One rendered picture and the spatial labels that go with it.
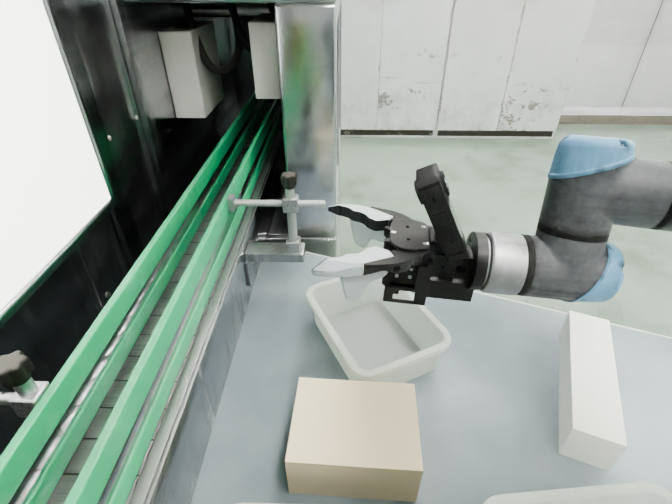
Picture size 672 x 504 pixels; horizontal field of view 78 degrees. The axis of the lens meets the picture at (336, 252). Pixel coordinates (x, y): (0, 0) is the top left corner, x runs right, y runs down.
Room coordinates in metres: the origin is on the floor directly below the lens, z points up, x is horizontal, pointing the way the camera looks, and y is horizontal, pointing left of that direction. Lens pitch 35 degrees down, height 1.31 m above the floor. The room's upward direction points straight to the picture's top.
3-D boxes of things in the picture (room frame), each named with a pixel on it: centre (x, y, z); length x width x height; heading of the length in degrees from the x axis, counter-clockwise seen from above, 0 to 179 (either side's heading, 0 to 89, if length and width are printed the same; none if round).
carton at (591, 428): (0.41, -0.38, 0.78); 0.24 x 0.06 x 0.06; 156
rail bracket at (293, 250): (0.64, 0.10, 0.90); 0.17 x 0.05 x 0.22; 89
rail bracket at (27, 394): (0.25, 0.31, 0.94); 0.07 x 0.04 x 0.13; 89
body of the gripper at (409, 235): (0.42, -0.12, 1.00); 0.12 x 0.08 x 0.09; 84
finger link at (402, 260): (0.39, -0.06, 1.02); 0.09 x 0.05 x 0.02; 120
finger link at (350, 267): (0.37, -0.02, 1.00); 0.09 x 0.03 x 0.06; 120
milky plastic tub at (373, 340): (0.51, -0.06, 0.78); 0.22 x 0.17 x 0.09; 25
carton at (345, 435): (0.31, -0.02, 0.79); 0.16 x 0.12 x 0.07; 86
